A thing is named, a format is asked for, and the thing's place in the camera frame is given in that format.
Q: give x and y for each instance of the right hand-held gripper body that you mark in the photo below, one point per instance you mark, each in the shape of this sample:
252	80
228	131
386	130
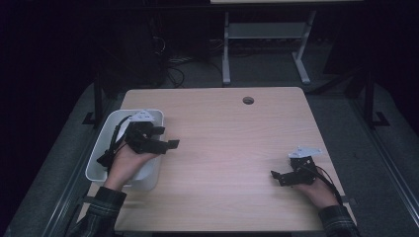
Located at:
301	173

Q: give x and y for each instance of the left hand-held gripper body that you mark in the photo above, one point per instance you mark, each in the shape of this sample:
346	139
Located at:
141	138

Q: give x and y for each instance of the white plastic bin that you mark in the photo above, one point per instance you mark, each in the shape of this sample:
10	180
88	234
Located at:
148	179

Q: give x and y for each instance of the person's right hand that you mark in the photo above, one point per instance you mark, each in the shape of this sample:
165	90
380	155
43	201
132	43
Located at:
319	194

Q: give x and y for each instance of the person's left hand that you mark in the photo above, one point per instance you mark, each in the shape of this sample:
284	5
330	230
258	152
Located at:
126	168

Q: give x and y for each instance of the grey metal stand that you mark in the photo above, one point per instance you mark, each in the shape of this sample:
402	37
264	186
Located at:
263	30

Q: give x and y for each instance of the black table edge bracket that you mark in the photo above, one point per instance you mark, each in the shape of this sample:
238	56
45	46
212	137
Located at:
348	199
87	199

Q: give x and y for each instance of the black metal post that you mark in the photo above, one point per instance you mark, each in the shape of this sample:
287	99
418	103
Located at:
98	98
369	98

